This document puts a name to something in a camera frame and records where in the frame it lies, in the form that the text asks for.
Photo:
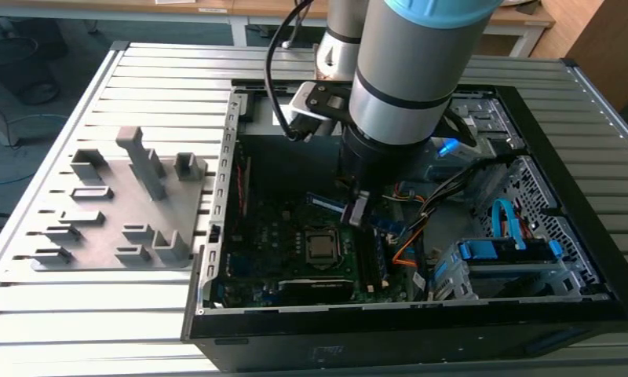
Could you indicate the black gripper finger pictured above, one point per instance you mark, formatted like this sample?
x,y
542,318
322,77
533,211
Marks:
x,y
359,210

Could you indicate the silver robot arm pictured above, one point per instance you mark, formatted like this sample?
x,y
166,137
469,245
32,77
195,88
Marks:
x,y
409,78

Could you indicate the silver CPU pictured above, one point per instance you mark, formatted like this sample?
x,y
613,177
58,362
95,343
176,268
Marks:
x,y
322,245

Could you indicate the grey power supply unit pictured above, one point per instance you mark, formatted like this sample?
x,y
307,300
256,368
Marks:
x,y
288,157

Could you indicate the CPU socket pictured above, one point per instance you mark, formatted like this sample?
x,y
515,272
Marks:
x,y
322,262

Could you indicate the green motherboard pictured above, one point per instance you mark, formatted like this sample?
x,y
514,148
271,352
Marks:
x,y
272,235

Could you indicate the black graphics card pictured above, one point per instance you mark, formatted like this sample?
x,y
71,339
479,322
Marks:
x,y
314,290

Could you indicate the hard disk in blue carrier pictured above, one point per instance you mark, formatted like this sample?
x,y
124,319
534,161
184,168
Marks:
x,y
477,251

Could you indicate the grey perforated drive cage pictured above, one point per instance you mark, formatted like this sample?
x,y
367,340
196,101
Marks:
x,y
503,271

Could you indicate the black PC case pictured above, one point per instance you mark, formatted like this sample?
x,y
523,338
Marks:
x,y
346,341

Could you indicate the grey parts rack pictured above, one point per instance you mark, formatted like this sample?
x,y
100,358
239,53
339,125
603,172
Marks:
x,y
183,212

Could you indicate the wooden desk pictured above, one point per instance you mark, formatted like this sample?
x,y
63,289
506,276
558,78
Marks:
x,y
523,17

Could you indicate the wooden cabinet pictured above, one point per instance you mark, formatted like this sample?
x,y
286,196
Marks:
x,y
607,39

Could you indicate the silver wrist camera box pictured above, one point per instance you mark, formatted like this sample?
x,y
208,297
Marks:
x,y
306,102

